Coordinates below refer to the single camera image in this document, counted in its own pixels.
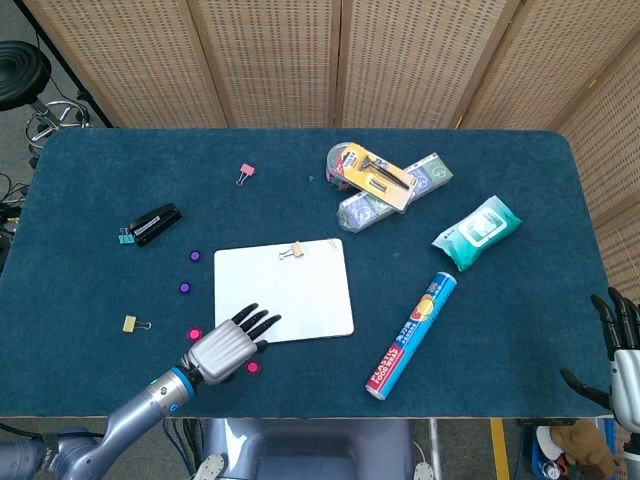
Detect black floor cables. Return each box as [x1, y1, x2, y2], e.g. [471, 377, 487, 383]
[0, 172, 31, 251]

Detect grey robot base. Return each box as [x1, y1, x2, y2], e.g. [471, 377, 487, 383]
[199, 418, 416, 480]

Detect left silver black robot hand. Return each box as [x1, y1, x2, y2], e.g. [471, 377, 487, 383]
[180, 302, 283, 386]

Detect blue plastic crate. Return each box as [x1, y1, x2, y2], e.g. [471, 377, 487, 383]
[530, 423, 626, 480]

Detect blue plastic food wrap roll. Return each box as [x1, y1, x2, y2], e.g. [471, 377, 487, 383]
[364, 271, 458, 402]

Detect white table leg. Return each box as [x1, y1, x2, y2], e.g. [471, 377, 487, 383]
[427, 418, 444, 480]

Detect white magnetic board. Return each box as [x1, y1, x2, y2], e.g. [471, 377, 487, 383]
[213, 237, 355, 346]

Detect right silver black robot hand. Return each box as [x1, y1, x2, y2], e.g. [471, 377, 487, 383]
[559, 286, 640, 436]

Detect blue felt table cover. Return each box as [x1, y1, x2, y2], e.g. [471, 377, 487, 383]
[0, 127, 617, 420]

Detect green wet wipes pack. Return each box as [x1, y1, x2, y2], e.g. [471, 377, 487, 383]
[431, 195, 524, 273]

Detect clear box of binder clips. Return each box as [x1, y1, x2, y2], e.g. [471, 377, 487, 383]
[326, 141, 369, 194]

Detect brown plush toy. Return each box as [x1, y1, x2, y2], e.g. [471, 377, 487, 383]
[549, 419, 619, 476]

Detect black round stool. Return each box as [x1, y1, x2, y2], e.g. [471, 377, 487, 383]
[0, 40, 92, 167]

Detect black stand pole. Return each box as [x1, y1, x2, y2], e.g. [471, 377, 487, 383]
[13, 0, 115, 129]

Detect razor in yellow blister pack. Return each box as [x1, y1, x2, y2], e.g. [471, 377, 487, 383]
[335, 142, 419, 215]

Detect wrapped row of tissue packs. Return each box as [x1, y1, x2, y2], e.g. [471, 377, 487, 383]
[335, 152, 455, 234]

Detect black stapler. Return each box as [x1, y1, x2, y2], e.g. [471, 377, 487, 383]
[128, 202, 183, 248]

